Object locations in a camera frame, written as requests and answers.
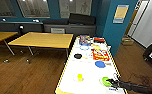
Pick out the green bowl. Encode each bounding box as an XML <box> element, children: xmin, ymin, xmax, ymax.
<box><xmin>99</xmin><ymin>76</ymin><xmax>113</xmax><ymax>87</ymax></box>

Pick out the open cardboard box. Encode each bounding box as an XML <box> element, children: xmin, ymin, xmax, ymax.
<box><xmin>120</xmin><ymin>36</ymin><xmax>134</xmax><ymax>46</ymax></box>

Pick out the blue bowl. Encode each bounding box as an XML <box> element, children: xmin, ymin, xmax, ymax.
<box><xmin>94</xmin><ymin>60</ymin><xmax>107</xmax><ymax>69</ymax></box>

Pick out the air hockey table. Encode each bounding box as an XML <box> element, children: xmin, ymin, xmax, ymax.
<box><xmin>54</xmin><ymin>35</ymin><xmax>126</xmax><ymax>94</ymax></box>

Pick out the red orange game box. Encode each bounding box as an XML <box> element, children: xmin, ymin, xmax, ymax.
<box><xmin>91</xmin><ymin>48</ymin><xmax>111</xmax><ymax>62</ymax></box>

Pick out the yellow cup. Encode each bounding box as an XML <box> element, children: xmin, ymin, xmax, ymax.
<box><xmin>76</xmin><ymin>73</ymin><xmax>84</xmax><ymax>82</ymax></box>

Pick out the white bowl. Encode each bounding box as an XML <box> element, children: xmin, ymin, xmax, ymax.
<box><xmin>79</xmin><ymin>44</ymin><xmax>91</xmax><ymax>51</ymax></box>

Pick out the flat red object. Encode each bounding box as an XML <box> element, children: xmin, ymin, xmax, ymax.
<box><xmin>93</xmin><ymin>37</ymin><xmax>106</xmax><ymax>44</ymax></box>

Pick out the brown wooden door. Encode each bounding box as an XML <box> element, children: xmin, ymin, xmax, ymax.
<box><xmin>126</xmin><ymin>7</ymin><xmax>140</xmax><ymax>37</ymax></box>

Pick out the dark grey sofa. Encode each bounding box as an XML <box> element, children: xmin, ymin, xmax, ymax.
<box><xmin>42</xmin><ymin>12</ymin><xmax>98</xmax><ymax>36</ymax></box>

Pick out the yellow wooden table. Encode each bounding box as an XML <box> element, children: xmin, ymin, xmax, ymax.
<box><xmin>7</xmin><ymin>31</ymin><xmax>75</xmax><ymax>64</ymax></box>
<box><xmin>0</xmin><ymin>30</ymin><xmax>19</xmax><ymax>57</ymax></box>

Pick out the framed interior window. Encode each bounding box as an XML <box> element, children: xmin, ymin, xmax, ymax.
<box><xmin>0</xmin><ymin>0</ymin><xmax>18</xmax><ymax>18</ymax></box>
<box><xmin>16</xmin><ymin>0</ymin><xmax>51</xmax><ymax>19</ymax></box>
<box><xmin>58</xmin><ymin>0</ymin><xmax>93</xmax><ymax>20</ymax></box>

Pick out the long dark grey bench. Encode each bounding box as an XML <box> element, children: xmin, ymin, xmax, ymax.
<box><xmin>0</xmin><ymin>21</ymin><xmax>44</xmax><ymax>34</ymax></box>

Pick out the pale framed wall sign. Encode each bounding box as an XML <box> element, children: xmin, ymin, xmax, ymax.
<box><xmin>112</xmin><ymin>4</ymin><xmax>130</xmax><ymax>25</ymax></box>

